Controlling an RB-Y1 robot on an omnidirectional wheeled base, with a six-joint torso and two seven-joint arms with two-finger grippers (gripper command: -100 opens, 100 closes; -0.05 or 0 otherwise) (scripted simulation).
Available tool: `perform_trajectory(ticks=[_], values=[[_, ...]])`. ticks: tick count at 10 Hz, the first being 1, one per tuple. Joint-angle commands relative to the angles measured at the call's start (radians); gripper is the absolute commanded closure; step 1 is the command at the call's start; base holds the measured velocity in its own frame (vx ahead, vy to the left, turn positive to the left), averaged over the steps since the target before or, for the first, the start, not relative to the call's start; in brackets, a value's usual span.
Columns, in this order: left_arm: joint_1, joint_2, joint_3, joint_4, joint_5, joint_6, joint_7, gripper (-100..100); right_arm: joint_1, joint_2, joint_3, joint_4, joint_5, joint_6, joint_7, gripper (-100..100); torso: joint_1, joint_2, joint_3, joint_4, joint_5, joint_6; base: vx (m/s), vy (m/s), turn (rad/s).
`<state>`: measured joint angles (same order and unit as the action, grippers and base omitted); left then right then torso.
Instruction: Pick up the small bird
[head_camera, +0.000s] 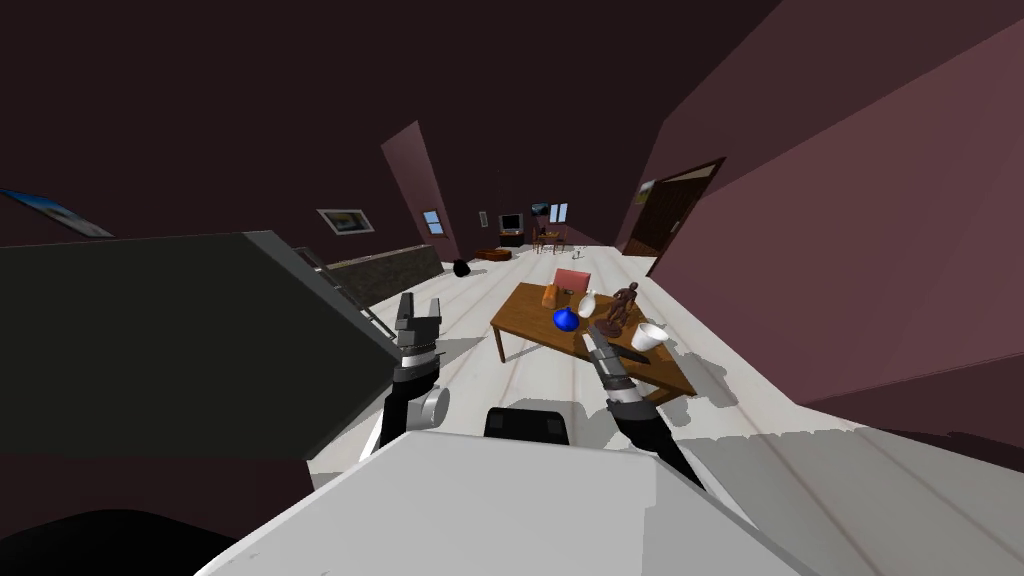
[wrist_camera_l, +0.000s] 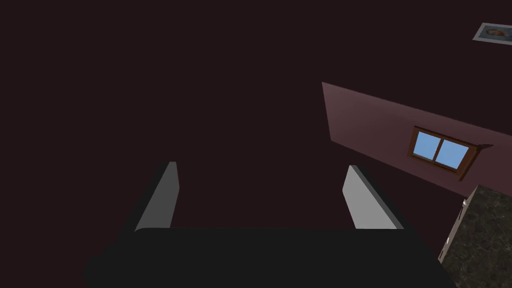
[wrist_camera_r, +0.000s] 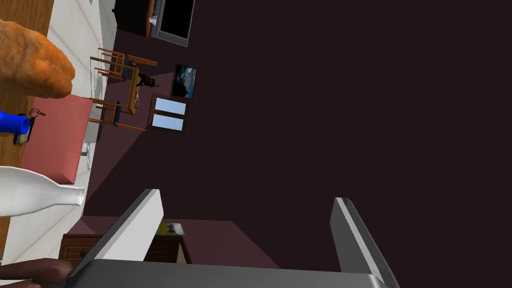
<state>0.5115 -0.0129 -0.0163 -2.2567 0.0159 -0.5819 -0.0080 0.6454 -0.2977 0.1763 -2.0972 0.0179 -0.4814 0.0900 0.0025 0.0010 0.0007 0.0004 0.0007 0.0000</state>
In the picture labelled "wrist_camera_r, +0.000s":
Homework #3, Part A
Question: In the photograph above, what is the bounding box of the salmon pink book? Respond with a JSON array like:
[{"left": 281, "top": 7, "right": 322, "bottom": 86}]
[{"left": 21, "top": 94, "right": 94, "bottom": 186}]

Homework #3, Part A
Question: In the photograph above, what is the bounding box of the orange-brown bread loaf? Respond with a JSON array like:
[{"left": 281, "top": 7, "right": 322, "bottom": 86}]
[{"left": 0, "top": 18, "right": 77, "bottom": 100}]

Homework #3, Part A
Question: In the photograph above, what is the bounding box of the wooden dining table with chairs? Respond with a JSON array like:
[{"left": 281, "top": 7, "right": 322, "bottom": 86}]
[{"left": 87, "top": 47, "right": 159, "bottom": 133}]

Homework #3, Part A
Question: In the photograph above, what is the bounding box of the blue cylinder cup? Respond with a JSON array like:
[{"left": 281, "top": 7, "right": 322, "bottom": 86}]
[{"left": 0, "top": 110, "right": 31, "bottom": 136}]

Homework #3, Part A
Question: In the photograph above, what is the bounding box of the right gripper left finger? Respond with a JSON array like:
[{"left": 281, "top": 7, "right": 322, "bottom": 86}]
[{"left": 73, "top": 188, "right": 165, "bottom": 275}]

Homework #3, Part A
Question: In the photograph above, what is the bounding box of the wooden framed window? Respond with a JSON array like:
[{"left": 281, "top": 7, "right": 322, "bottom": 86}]
[{"left": 147, "top": 93, "right": 191, "bottom": 133}]

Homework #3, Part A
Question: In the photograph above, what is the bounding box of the grey framed black television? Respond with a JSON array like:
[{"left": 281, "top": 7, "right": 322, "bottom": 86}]
[{"left": 150, "top": 0, "right": 196, "bottom": 48}]

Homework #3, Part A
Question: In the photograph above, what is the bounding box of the small yellow black object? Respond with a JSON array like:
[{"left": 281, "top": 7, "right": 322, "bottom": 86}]
[{"left": 13, "top": 108, "right": 47, "bottom": 146}]

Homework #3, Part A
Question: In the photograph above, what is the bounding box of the white bottle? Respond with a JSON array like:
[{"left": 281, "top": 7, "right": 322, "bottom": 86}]
[{"left": 0, "top": 165, "right": 87, "bottom": 218}]

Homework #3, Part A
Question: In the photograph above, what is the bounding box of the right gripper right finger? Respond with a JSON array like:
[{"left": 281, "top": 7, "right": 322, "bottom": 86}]
[{"left": 329, "top": 197, "right": 400, "bottom": 288}]

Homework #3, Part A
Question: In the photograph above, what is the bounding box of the dark landscape wall picture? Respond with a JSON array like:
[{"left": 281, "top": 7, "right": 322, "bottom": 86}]
[{"left": 171, "top": 63, "right": 198, "bottom": 101}]

